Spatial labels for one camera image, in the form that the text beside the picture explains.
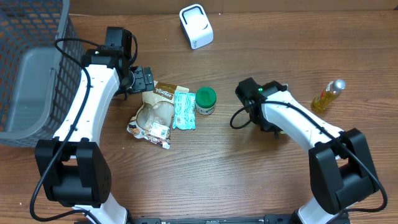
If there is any white barcode scanner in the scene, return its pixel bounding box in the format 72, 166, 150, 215
179, 4, 214, 50

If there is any mint green snack packet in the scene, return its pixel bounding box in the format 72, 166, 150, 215
172, 92, 196, 130

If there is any green white Knorr container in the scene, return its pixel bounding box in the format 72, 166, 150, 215
195, 87, 216, 115

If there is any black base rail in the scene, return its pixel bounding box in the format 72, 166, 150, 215
127, 215, 301, 224

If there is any dark grey mesh basket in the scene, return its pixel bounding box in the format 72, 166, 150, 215
1, 0, 85, 147

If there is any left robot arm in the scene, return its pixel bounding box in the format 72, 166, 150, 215
29, 27, 154, 223

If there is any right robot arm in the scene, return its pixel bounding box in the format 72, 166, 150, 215
235, 78, 381, 223

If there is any yellow liquid bottle grey cap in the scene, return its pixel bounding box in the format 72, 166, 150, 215
310, 79, 346, 113

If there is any brown printed snack pouch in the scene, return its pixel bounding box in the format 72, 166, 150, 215
127, 81, 189, 149

